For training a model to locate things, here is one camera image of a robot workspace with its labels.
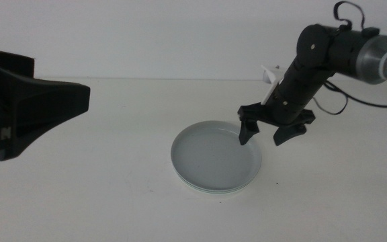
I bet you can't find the black right camera cable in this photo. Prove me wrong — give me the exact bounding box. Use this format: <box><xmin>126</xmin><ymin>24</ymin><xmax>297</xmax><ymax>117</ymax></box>
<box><xmin>312</xmin><ymin>79</ymin><xmax>387</xmax><ymax>116</ymax></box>

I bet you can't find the white shallow bowl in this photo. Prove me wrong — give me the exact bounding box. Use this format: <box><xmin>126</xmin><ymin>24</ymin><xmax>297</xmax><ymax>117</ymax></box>
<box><xmin>178</xmin><ymin>176</ymin><xmax>255</xmax><ymax>196</ymax></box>

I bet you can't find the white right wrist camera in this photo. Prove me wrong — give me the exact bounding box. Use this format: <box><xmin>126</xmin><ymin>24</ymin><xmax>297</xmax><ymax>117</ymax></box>
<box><xmin>260</xmin><ymin>65</ymin><xmax>285</xmax><ymax>106</ymax></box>

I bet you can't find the thin black cable loop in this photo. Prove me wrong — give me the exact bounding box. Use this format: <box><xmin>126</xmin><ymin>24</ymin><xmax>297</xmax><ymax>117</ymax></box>
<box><xmin>333</xmin><ymin>1</ymin><xmax>366</xmax><ymax>30</ymax></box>

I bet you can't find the grey shallow bowl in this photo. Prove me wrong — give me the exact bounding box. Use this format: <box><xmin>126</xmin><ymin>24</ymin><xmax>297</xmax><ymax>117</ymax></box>
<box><xmin>171</xmin><ymin>120</ymin><xmax>263</xmax><ymax>192</ymax></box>

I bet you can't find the pale green shallow bowl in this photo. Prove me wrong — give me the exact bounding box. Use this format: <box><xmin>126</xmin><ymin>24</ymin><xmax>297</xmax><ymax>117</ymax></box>
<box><xmin>175</xmin><ymin>173</ymin><xmax>260</xmax><ymax>194</ymax></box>

